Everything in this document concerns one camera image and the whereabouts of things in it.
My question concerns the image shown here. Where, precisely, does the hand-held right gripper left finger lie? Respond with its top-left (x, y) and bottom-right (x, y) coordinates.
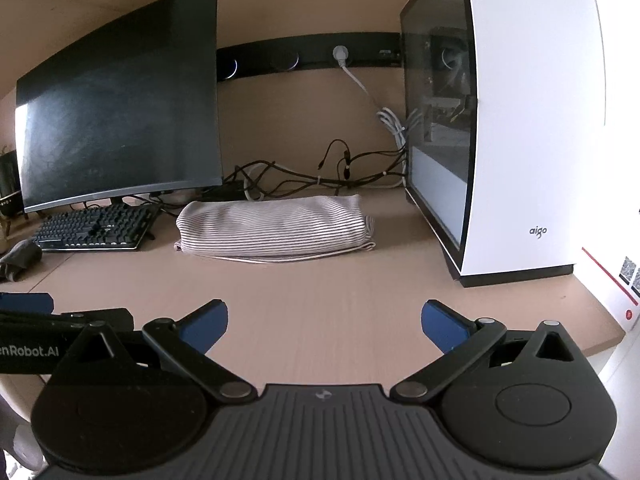
top-left (47, 299), bottom-right (258, 402)

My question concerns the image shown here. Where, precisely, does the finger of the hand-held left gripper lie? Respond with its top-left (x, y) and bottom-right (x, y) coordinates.
top-left (59, 308), bottom-right (136, 334)
top-left (0, 291), bottom-right (55, 316)

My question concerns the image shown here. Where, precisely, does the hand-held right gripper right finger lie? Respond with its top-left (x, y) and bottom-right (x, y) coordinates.
top-left (389, 299), bottom-right (588, 402)

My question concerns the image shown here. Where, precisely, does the striped white garment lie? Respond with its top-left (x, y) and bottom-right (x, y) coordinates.
top-left (174, 194), bottom-right (377, 263)

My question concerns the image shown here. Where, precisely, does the grey crumpled cloth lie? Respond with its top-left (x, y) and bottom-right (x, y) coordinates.
top-left (0, 239), bottom-right (44, 282)

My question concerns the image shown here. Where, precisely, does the black keyboard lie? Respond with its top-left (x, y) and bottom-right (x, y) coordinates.
top-left (31, 203), bottom-right (162, 252)

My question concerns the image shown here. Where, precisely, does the black power adapter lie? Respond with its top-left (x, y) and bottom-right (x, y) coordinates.
top-left (202, 186), bottom-right (248, 202)

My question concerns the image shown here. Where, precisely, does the white paper with red border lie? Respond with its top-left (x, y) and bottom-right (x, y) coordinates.
top-left (581, 246), bottom-right (640, 322)

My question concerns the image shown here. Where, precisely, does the white computer case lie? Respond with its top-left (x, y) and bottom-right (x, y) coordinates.
top-left (399, 0), bottom-right (608, 288)

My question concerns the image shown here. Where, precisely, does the black computer monitor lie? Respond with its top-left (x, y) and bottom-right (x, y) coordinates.
top-left (15, 0), bottom-right (223, 213)

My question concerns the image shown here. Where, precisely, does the bundle of black cables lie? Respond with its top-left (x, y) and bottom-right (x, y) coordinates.
top-left (222, 139), bottom-right (408, 201)

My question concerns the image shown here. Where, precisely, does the white power cable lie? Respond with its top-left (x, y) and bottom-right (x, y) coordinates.
top-left (332, 45), bottom-right (413, 188)

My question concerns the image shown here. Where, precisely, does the black wall power strip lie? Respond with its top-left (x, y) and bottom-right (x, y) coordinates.
top-left (216, 31), bottom-right (403, 81)

